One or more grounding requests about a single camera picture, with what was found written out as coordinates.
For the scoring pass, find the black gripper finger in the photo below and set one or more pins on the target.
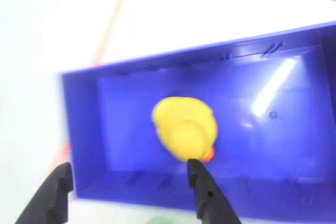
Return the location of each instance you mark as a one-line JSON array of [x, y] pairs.
[[210, 205], [52, 197]]

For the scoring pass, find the yellow rubber duck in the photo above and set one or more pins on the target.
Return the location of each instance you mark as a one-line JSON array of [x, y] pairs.
[[183, 127]]

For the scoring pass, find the green rubber duck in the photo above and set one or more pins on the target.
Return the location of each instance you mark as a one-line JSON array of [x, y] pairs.
[[160, 221]]

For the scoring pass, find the blue plastic box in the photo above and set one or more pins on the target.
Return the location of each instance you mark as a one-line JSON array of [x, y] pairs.
[[262, 155]]

